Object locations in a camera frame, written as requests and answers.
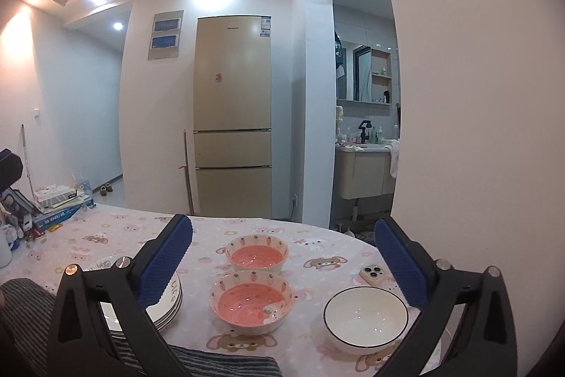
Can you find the pink fridge sticker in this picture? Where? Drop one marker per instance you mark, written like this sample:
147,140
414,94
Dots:
218,77

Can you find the row of toiletry bottles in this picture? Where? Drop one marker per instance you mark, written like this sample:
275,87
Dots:
378,136

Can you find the small white gadget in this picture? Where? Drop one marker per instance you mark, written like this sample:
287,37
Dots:
28,223

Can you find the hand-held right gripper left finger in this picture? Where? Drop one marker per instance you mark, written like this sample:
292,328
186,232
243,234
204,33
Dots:
165,262

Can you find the beige vanity cabinet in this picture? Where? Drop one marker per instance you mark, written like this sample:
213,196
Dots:
364,174

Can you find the grey wall electrical panel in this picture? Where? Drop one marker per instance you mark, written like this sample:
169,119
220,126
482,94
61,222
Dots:
165,34

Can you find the beige refrigerator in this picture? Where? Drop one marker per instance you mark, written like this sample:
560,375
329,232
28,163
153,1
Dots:
231,103

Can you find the white smartphone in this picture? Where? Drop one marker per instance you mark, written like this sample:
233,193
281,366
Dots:
373,274

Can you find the white bowl dark rim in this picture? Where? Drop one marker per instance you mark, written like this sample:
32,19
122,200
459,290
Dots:
366,315

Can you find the white enamel mug blue rim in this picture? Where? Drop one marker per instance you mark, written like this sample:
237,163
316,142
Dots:
4,246

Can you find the small red packet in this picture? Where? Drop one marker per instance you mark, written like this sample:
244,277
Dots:
37,232

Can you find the bathroom mirror cabinet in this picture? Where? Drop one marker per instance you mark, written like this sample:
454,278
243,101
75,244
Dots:
366,72

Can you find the stack of white plates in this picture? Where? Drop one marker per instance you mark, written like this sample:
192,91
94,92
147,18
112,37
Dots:
174,286

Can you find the grey striped cloth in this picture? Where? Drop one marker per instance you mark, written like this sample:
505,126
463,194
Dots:
26,315

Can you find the pair of brown slippers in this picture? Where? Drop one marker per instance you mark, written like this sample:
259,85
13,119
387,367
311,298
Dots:
105,189

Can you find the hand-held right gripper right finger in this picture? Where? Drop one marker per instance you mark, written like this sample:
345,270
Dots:
399,262

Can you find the pink patterned bowl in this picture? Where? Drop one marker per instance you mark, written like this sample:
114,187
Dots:
247,302
256,257

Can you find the white mop pole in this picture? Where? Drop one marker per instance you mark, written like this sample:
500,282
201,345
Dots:
26,160

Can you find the beige loofah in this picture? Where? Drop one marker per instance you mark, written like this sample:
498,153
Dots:
339,116

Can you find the white hanging towel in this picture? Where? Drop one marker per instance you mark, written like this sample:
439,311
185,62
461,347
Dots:
395,158

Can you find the stack of papers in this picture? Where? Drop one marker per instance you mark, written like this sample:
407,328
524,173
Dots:
66,202

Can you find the black faucet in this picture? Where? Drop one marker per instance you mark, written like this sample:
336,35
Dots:
364,132

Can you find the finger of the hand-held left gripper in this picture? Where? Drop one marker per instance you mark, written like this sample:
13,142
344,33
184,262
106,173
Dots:
4,154
9,174

